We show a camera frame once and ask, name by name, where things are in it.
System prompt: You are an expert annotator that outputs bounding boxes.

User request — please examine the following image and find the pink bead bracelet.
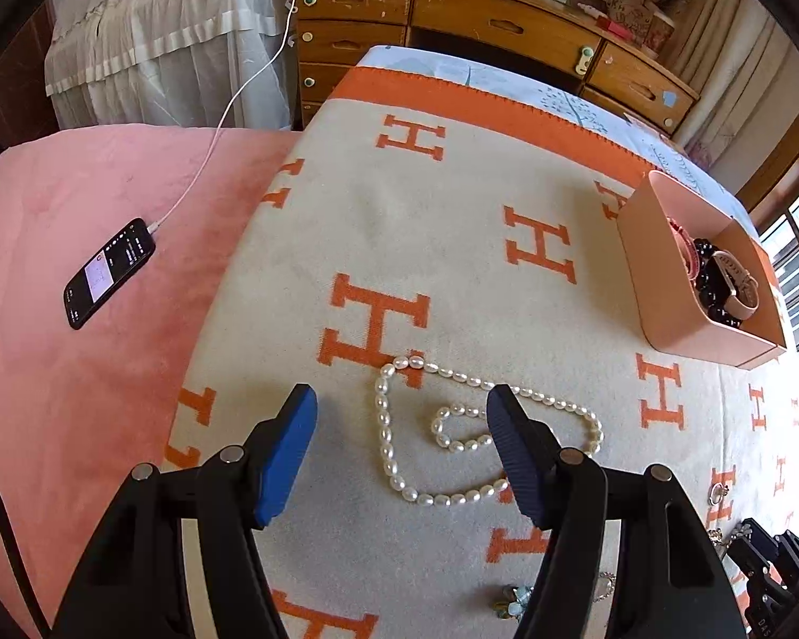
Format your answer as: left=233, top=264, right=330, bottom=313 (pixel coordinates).
left=666, top=216, right=703, bottom=281

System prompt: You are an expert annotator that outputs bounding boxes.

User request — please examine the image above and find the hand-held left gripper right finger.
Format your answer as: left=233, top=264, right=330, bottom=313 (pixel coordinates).
left=486, top=384, right=750, bottom=639

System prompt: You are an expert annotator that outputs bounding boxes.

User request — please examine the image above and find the floral patterned box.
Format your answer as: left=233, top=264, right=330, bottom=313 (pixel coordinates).
left=602, top=0, right=679, bottom=47

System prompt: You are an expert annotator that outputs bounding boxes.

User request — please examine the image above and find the wooden dresser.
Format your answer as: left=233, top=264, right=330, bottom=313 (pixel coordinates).
left=293, top=0, right=700, bottom=137

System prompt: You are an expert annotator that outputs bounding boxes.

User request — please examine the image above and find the beige orange printed blanket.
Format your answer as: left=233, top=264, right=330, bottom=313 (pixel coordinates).
left=163, top=63, right=799, bottom=639

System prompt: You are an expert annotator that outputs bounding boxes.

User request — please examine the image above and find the white charging cable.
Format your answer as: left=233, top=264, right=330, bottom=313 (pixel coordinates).
left=148, top=0, right=329, bottom=233

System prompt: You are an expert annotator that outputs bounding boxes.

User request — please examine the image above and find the white pearl necklace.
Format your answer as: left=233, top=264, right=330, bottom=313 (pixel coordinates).
left=374, top=354, right=604, bottom=507

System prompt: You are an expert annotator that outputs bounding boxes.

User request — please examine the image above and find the pink plush blanket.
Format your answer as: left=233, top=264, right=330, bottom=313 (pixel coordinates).
left=0, top=125, right=307, bottom=639

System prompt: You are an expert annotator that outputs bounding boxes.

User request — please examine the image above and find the pink wrist watch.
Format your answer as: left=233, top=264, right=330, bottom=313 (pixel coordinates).
left=709, top=251, right=761, bottom=322

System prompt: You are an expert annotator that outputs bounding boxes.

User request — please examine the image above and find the light blue printed sheet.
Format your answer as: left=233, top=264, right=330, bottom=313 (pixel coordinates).
left=356, top=45, right=761, bottom=235

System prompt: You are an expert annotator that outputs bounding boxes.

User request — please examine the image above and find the silver chain bracelet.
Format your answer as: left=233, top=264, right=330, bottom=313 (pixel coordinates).
left=706, top=523, right=755, bottom=555

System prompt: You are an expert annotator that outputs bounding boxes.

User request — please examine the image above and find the pink storage box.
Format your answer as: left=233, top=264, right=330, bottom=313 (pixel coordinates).
left=616, top=169, right=788, bottom=368

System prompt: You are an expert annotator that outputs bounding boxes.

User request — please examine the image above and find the black cable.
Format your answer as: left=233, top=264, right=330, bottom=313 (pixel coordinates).
left=0, top=439, right=49, bottom=639

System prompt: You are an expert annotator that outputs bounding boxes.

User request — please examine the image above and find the green flower brooch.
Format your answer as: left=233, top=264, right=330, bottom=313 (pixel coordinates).
left=493, top=584, right=537, bottom=617

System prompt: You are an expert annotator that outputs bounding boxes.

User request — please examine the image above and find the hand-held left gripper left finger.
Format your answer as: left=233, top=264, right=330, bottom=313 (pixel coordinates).
left=53, top=382, right=319, bottom=639

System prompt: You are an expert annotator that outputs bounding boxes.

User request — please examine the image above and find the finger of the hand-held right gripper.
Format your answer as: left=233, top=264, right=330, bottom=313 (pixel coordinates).
left=774, top=529, right=799, bottom=588
left=729, top=518, right=796, bottom=613

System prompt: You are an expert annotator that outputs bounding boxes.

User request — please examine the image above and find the beige curtain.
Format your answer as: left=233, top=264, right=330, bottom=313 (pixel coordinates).
left=672, top=0, right=796, bottom=177

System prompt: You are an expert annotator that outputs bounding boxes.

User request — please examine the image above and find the black smartphone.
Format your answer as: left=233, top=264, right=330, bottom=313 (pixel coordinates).
left=64, top=217, right=157, bottom=331

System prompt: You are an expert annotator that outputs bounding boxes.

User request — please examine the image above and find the black bead bracelet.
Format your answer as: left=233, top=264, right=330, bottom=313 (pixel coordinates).
left=691, top=237, right=743, bottom=330

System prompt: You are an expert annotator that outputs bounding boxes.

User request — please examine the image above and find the white lace cover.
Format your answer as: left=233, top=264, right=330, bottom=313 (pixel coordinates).
left=43, top=0, right=307, bottom=132

